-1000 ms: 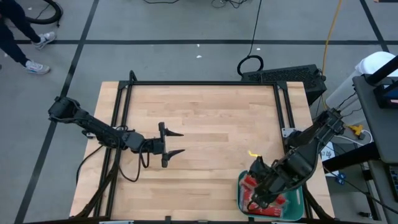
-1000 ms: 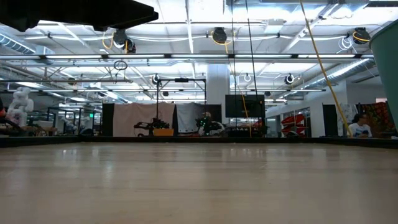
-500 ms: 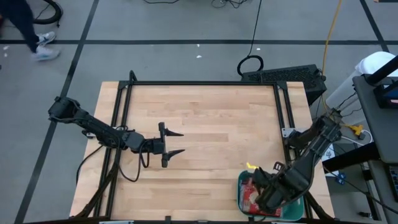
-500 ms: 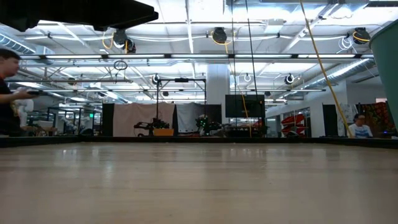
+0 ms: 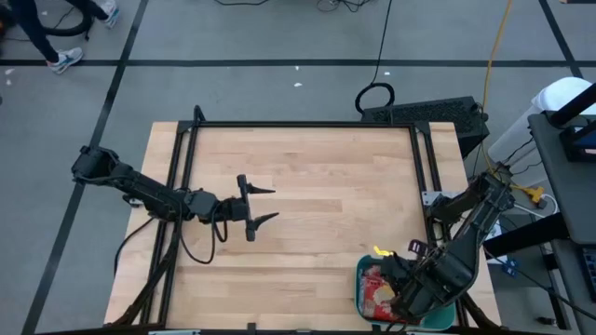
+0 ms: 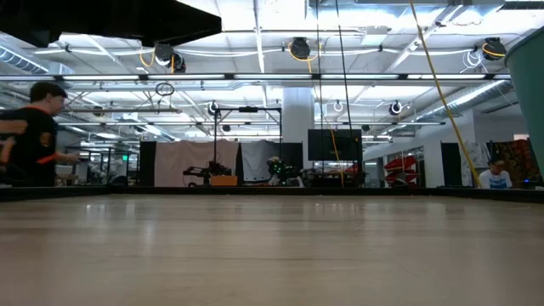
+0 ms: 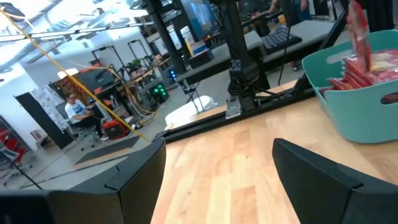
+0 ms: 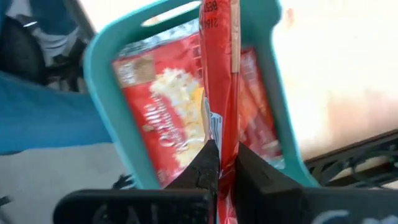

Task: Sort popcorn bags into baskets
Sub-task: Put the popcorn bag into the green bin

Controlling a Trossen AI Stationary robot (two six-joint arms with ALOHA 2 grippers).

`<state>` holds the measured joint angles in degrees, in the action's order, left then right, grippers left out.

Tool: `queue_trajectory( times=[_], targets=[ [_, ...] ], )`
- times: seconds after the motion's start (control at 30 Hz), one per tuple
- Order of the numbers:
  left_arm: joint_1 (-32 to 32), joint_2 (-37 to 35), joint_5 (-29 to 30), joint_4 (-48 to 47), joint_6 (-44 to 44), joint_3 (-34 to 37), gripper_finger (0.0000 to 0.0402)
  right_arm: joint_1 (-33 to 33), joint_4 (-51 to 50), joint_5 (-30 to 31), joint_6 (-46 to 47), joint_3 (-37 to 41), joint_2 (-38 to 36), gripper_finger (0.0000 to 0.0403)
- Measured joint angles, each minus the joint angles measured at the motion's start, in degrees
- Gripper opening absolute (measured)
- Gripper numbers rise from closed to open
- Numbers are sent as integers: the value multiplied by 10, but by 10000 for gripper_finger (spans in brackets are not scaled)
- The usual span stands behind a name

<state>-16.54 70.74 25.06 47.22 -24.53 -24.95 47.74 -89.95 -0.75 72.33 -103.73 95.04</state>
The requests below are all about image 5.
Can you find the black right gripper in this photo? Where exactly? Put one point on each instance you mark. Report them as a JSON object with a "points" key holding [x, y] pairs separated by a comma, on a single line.
{"points": [[423, 279]]}

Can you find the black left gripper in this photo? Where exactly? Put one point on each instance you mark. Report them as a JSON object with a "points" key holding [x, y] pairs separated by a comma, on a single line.
{"points": [[233, 209]]}

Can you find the red popcorn bag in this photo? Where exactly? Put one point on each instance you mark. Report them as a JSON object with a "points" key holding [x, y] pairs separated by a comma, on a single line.
{"points": [[375, 298]]}

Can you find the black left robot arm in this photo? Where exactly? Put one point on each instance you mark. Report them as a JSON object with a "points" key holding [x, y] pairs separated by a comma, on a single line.
{"points": [[139, 186]]}

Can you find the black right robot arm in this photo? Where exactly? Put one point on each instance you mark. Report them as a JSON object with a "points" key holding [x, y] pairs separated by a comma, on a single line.
{"points": [[479, 223]]}

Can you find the teal plastic basket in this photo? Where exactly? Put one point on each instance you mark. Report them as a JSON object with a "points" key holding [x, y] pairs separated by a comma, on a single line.
{"points": [[437, 323]]}

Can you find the black desk crossbeam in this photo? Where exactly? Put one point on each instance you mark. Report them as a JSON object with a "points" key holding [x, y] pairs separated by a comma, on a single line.
{"points": [[535, 232]]}

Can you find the black keyboard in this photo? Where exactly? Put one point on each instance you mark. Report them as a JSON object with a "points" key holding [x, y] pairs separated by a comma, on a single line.
{"points": [[589, 274]]}

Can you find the black perforated computer case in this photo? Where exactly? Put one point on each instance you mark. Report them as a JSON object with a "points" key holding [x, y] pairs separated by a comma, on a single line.
{"points": [[428, 114]]}

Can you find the grey side desk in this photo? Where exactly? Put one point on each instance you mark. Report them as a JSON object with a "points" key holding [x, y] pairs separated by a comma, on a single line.
{"points": [[568, 195]]}

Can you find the black device with blue screen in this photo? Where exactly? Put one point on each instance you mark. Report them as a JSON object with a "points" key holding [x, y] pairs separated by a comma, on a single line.
{"points": [[570, 144]]}

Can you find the white bin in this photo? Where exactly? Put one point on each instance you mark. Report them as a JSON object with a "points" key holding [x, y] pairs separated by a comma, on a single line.
{"points": [[559, 93]]}

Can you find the black slanted pole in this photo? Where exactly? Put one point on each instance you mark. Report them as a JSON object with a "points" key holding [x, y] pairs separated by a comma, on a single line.
{"points": [[575, 104]]}

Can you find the person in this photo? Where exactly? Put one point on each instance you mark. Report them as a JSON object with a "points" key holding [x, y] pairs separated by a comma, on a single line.
{"points": [[35, 28]]}

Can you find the black metal table frame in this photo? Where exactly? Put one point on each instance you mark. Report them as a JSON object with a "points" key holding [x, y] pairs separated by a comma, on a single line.
{"points": [[302, 124]]}

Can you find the small black table camera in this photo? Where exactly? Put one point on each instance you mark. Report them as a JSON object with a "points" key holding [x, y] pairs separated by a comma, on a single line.
{"points": [[251, 327]]}

